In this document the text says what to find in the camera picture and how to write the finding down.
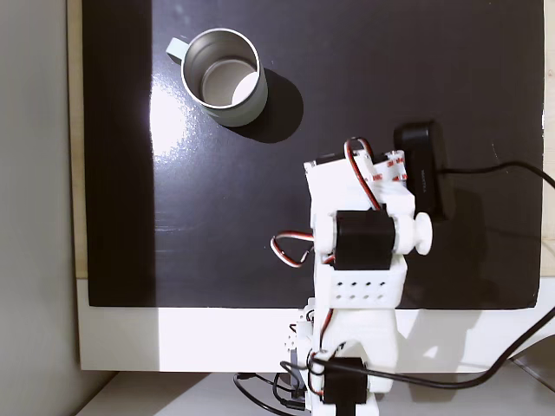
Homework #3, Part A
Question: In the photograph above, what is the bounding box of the black table mat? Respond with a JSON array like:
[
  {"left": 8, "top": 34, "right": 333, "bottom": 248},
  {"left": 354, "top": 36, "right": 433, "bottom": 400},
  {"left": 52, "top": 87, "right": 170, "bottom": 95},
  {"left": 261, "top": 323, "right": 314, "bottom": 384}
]
[{"left": 82, "top": 0, "right": 545, "bottom": 311}]

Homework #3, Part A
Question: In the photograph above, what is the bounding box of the pale green steel mug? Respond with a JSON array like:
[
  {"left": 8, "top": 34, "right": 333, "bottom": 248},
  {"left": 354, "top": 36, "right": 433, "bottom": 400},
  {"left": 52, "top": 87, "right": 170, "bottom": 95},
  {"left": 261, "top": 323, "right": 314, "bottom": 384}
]
[{"left": 164, "top": 28, "right": 268, "bottom": 128}]

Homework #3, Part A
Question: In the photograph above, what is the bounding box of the red white gripper servo wire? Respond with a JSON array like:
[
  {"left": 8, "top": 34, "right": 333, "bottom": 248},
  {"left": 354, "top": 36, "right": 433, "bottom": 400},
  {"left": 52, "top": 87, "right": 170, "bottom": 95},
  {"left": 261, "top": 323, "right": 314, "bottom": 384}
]
[{"left": 343, "top": 137, "right": 388, "bottom": 212}]

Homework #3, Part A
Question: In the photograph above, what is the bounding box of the black oval camera box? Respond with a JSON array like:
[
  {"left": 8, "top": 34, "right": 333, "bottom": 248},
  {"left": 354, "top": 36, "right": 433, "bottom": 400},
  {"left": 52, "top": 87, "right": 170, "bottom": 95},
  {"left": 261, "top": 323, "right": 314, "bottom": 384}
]
[{"left": 392, "top": 120, "right": 449, "bottom": 224}]

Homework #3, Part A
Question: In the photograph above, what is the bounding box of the red white wrist servo wire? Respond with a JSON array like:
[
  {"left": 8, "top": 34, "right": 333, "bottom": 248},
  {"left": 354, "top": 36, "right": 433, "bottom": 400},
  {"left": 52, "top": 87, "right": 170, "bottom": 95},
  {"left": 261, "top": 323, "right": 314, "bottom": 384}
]
[{"left": 270, "top": 232, "right": 317, "bottom": 269}]

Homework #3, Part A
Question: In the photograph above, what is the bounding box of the black camera cable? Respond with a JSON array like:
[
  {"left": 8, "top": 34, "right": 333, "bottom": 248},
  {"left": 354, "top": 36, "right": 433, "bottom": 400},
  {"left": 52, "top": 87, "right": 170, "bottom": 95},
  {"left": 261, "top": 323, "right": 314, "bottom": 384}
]
[{"left": 309, "top": 160, "right": 555, "bottom": 389}]

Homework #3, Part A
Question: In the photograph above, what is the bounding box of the black base cable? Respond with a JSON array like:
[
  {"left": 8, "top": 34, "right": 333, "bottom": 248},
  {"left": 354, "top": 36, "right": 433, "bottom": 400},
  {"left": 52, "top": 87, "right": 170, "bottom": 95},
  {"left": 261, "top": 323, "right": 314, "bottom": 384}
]
[{"left": 232, "top": 371, "right": 307, "bottom": 413}]

